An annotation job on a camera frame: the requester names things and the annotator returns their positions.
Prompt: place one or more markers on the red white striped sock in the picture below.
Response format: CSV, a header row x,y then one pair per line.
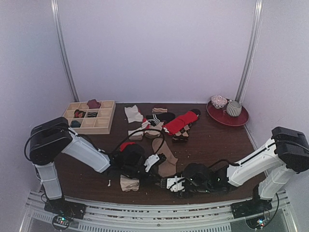
x,y
145,125

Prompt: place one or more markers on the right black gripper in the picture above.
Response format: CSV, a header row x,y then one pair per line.
x,y
180,191

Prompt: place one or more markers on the teal rolled sock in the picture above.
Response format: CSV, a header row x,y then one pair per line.
x,y
75,124

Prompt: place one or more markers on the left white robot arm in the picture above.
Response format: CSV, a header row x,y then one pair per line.
x,y
50,140

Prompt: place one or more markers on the red black rolled sock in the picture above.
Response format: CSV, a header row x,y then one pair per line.
x,y
79,113

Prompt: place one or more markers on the beige white folded sock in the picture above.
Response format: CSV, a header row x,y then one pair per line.
x,y
133,114

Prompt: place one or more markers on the black striped rolled sock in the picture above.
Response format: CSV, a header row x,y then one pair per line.
x,y
92,114

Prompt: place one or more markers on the red and beige sock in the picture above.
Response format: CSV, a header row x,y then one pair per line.
x,y
127,184

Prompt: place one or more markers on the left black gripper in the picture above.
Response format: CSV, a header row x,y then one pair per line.
x,y
149,180

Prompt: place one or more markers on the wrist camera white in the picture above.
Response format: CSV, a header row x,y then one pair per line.
x,y
155,159
173,184

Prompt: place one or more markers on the right aluminium frame post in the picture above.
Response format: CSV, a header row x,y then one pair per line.
x,y
253,42

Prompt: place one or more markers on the beige brown sock pile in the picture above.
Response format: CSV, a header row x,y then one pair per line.
x,y
135,135

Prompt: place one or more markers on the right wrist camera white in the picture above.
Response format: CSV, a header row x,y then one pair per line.
x,y
173,184

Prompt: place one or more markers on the red folded sock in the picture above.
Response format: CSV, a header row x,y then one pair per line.
x,y
181,121

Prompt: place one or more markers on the red round plate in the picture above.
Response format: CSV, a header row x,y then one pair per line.
x,y
221,116

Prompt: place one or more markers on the left aluminium frame post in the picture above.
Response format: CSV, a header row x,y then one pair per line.
x,y
63,52

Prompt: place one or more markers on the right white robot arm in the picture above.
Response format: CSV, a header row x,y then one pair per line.
x,y
286,153

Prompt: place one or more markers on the metal base rail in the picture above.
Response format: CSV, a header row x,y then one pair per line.
x,y
114,217

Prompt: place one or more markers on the small striped folded sock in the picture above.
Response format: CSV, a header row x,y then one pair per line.
x,y
159,110

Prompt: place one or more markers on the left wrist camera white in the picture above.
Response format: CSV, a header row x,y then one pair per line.
x,y
155,159

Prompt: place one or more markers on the striped ceramic cup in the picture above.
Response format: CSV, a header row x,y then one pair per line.
x,y
233,108

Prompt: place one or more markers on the argyle brown sock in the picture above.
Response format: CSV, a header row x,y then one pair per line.
x,y
182,136

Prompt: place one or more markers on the black white striped sock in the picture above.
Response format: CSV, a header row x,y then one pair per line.
x,y
155,119

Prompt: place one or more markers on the wooden compartment tray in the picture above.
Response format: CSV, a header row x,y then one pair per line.
x,y
86,120

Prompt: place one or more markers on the aluminium frame post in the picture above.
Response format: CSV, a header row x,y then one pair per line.
x,y
253,42
63,52

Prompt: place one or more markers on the tan brown sock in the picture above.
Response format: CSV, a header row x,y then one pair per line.
x,y
168,167

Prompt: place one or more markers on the white patterned bowl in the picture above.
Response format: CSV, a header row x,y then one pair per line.
x,y
218,101

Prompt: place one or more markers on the tan sock pair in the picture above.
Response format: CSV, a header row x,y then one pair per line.
x,y
154,131

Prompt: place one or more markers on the maroon rolled sock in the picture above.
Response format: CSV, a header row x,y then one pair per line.
x,y
93,104

